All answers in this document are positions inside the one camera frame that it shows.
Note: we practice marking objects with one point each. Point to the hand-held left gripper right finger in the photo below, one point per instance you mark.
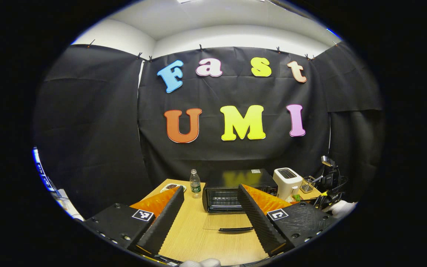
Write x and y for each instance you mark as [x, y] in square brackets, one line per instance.
[258, 222]

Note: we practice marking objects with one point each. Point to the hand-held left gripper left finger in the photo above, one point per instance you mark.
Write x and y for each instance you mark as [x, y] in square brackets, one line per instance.
[165, 220]

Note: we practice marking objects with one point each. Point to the black electric oven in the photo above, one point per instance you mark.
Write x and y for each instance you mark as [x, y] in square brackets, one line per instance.
[221, 185]

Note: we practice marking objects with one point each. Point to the silver utensil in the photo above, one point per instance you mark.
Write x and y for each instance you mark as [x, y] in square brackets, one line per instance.
[317, 179]

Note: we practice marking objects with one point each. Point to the white divided snack dish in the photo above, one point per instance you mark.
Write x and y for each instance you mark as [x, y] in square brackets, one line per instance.
[171, 186]

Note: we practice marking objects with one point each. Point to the clear plastic water bottle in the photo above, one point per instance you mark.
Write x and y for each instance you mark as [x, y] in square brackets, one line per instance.
[195, 185]

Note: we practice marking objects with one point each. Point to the white toaster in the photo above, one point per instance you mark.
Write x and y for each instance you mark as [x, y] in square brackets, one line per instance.
[285, 183]

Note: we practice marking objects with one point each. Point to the black backdrop cloth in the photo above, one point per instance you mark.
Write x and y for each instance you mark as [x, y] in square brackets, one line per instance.
[235, 155]

